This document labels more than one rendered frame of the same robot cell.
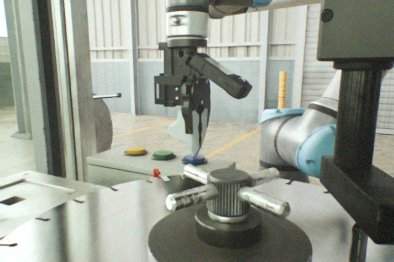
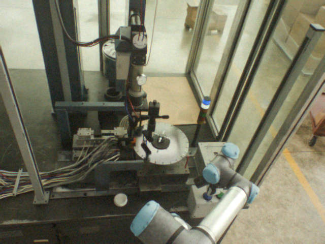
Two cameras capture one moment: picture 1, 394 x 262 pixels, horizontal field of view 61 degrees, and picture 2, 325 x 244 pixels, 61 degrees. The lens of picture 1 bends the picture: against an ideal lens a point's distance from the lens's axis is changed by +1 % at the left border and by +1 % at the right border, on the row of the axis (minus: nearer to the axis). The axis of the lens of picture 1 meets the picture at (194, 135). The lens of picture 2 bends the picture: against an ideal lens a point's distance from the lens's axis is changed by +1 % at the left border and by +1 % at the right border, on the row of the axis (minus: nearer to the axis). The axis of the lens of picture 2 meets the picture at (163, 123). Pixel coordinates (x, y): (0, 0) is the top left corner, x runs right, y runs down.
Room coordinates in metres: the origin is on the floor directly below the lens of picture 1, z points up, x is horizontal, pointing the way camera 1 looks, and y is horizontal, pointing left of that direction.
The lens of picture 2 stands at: (1.00, -0.77, 2.11)
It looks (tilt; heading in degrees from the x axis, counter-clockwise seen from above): 43 degrees down; 137
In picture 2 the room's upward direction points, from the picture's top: 10 degrees clockwise
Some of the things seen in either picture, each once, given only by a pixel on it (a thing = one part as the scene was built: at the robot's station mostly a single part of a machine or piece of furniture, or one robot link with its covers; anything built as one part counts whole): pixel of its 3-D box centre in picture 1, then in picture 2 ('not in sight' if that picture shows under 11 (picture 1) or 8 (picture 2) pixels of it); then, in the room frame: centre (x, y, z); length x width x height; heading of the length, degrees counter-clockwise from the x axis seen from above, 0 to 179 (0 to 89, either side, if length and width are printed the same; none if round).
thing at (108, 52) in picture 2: not in sight; (123, 69); (-0.55, 0.18, 0.93); 0.31 x 0.31 x 0.36
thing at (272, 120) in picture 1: (285, 133); not in sight; (0.80, -0.23, 0.91); 0.13 x 0.12 x 0.14; 14
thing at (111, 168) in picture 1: (159, 194); (215, 200); (0.63, 0.07, 0.82); 0.28 x 0.11 x 0.15; 62
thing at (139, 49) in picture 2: not in sight; (135, 49); (0.01, -0.10, 1.45); 0.35 x 0.07 x 0.28; 152
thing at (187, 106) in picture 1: (190, 109); not in sight; (0.59, 0.01, 1.00); 0.05 x 0.02 x 0.09; 152
